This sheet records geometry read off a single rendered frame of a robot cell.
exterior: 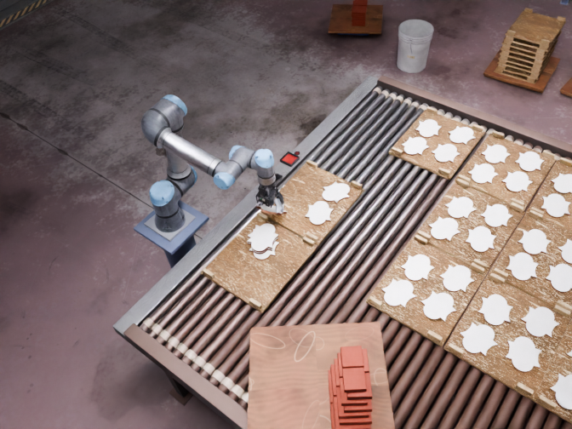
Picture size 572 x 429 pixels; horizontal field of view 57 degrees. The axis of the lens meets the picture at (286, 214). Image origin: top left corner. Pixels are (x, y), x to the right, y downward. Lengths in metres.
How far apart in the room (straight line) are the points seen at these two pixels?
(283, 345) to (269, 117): 2.77
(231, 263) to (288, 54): 3.18
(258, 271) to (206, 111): 2.54
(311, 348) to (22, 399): 1.98
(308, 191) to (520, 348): 1.17
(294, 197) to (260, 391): 1.02
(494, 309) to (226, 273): 1.14
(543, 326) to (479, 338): 0.26
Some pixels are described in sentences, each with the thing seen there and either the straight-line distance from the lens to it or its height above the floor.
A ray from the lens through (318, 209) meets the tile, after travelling 2.52.
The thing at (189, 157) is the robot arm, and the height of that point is 1.42.
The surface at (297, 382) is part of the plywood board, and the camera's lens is 1.98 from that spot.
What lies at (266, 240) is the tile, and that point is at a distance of 2.37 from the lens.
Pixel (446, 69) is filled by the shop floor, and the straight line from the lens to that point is 5.07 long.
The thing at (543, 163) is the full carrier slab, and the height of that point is 0.94.
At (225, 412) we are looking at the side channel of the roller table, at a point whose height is 0.95.
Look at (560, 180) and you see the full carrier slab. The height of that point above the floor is 0.95.
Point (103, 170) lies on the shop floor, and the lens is 4.40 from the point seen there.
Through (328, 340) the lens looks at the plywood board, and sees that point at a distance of 2.04.
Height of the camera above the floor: 2.88
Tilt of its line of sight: 50 degrees down
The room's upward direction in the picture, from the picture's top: 6 degrees counter-clockwise
